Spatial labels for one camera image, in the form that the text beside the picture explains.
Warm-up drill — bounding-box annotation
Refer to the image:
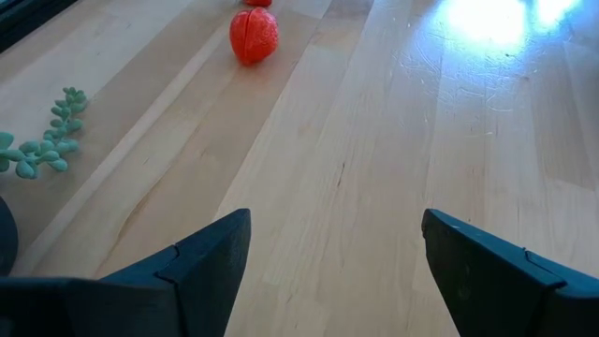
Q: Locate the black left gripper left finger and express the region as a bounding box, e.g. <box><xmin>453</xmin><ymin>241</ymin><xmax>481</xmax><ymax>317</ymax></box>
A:
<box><xmin>0</xmin><ymin>208</ymin><xmax>253</xmax><ymax>337</ymax></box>

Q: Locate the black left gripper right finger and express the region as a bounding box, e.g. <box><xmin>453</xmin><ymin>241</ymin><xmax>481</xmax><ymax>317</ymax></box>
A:
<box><xmin>420</xmin><ymin>208</ymin><xmax>599</xmax><ymax>337</ymax></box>

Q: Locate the large red toy strawberry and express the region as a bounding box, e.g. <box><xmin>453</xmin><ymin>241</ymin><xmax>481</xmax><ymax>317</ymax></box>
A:
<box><xmin>228</xmin><ymin>6</ymin><xmax>280</xmax><ymax>66</ymax></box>

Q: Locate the potted artificial succulent plant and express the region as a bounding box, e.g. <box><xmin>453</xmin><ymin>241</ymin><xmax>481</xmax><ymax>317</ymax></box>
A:
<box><xmin>0</xmin><ymin>86</ymin><xmax>89</xmax><ymax>277</ymax></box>

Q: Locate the black aluminium table frame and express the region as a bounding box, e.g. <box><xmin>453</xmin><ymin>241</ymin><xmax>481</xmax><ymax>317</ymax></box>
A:
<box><xmin>0</xmin><ymin>0</ymin><xmax>80</xmax><ymax>54</ymax></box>

